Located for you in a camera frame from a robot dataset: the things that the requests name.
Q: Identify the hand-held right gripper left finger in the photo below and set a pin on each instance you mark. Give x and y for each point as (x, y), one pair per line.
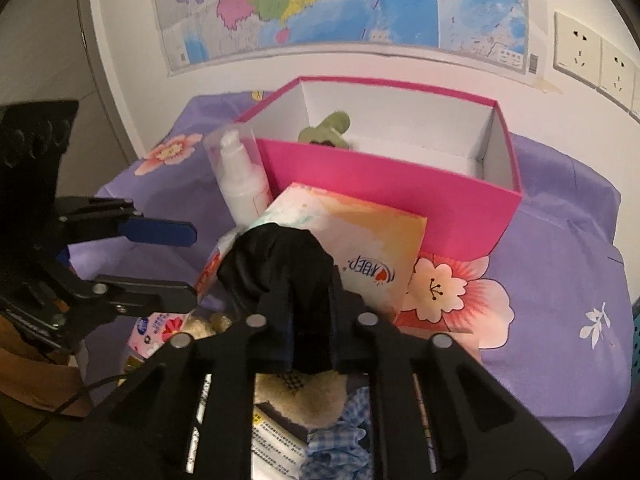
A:
(270, 342)

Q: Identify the blue checked scrunchie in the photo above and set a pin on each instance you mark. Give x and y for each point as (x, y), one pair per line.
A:
(340, 440)

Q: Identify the blue perforated basket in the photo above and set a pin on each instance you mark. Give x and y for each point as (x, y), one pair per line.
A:
(636, 350)

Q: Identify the black cloth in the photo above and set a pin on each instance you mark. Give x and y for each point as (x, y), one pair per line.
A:
(280, 260)

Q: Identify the beige plush toy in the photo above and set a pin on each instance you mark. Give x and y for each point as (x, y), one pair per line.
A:
(320, 400)

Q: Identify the wall map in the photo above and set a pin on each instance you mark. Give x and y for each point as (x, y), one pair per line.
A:
(350, 0)

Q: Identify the white wall socket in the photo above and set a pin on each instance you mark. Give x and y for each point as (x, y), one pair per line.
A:
(620, 72)
(577, 50)

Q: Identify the orange white tissue packet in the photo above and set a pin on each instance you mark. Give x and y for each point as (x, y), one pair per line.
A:
(365, 240)

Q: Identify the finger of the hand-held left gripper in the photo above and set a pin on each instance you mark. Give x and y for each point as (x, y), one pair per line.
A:
(150, 294)
(160, 231)

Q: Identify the beige tape strip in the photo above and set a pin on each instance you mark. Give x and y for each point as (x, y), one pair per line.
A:
(547, 86)

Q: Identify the green plush toy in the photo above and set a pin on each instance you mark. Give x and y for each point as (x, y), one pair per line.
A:
(325, 130)

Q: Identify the brown bag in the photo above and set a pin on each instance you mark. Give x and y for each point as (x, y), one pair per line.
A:
(35, 385)

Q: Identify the white pump bottle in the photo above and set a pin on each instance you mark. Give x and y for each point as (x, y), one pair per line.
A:
(240, 180)

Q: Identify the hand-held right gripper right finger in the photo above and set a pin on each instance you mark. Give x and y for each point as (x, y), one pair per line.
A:
(350, 340)

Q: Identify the pink cardboard box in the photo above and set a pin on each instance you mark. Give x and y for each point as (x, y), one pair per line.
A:
(400, 195)

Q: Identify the purple floral sheet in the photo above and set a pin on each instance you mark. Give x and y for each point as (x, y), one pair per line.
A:
(550, 260)

